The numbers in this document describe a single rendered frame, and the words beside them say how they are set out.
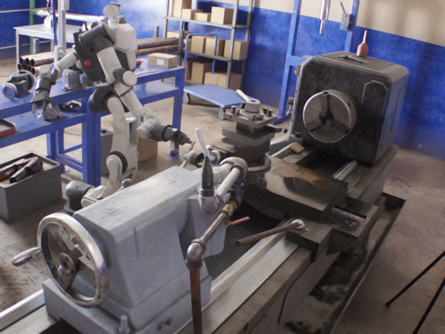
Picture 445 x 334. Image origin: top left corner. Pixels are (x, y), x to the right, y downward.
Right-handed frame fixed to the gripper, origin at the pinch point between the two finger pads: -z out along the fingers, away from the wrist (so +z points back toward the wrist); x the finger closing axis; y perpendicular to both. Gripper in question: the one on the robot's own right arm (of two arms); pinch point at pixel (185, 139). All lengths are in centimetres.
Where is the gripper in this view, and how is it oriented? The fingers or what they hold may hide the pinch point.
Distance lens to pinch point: 210.9
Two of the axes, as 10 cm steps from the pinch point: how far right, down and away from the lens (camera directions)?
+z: -8.3, -3.1, 4.7
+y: 3.9, -9.2, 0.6
